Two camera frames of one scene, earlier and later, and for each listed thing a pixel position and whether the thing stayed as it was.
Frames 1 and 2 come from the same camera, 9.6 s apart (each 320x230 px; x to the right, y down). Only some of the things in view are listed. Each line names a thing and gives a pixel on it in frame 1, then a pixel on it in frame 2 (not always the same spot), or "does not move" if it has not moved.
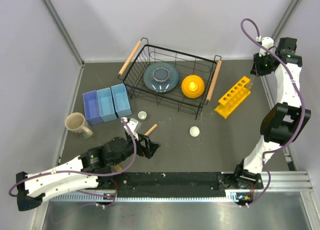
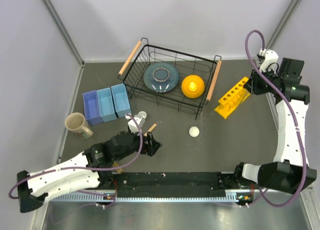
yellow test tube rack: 233,98 does not move
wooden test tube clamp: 150,129 does not move
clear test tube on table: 171,132 does not move
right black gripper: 257,59 -> 252,85
